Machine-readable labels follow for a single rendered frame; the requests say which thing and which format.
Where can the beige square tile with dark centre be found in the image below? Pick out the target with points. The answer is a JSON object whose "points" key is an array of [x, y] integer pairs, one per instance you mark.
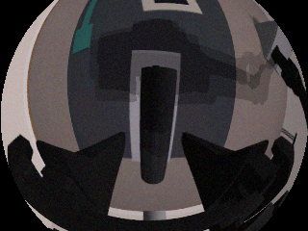
{"points": [[171, 5]]}

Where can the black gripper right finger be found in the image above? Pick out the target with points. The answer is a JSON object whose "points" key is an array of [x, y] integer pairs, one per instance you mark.
{"points": [[215, 168]]}

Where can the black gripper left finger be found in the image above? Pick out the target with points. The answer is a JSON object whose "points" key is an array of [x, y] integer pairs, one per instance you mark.
{"points": [[92, 169]]}

